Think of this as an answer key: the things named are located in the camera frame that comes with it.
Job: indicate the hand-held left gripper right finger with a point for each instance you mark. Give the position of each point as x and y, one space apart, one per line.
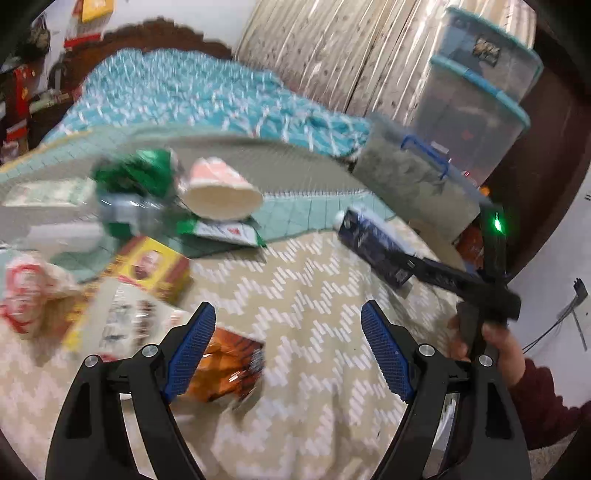
383 350

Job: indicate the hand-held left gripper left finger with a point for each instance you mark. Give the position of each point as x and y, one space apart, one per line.
194 350

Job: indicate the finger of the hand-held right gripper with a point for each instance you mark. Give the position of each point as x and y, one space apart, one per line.
434 272

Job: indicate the orange snack bag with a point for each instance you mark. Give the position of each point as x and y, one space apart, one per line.
226 364

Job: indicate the dark blue carton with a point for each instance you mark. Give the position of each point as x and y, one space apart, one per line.
374 244

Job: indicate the printed paper packet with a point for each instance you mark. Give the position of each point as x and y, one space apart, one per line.
124 318

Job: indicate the yellow box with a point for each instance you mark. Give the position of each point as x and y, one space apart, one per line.
147 265

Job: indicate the green white packet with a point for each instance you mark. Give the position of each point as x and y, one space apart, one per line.
221 230

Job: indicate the pink paper cup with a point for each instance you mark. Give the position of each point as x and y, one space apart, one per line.
217 198

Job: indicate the red white plastic bag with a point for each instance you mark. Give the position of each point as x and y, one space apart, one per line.
32 290

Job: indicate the clear bottle green label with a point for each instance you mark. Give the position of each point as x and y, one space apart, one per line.
134 184

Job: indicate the white green carton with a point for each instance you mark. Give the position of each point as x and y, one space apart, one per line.
51 226

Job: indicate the person's right forearm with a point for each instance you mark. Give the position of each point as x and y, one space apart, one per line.
545 401

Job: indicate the person's right hand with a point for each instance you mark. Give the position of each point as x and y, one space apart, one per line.
503 350

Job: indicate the orange red bag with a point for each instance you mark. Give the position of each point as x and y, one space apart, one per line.
472 247

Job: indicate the patterned bed sheet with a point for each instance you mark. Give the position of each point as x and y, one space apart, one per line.
314 300

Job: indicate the clear storage box teal lid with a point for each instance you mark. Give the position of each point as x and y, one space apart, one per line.
489 50
466 124

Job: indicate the leaf print curtain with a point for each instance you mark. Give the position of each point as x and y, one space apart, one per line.
332 50

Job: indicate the teal patterned quilt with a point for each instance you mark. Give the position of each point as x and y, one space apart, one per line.
184 92

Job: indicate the grey shelf unit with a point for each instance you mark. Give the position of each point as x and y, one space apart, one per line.
23 92

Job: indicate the carved wooden headboard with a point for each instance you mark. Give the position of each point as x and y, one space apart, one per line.
138 34

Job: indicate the red yellow wall calendar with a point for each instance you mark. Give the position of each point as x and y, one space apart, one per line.
92 11

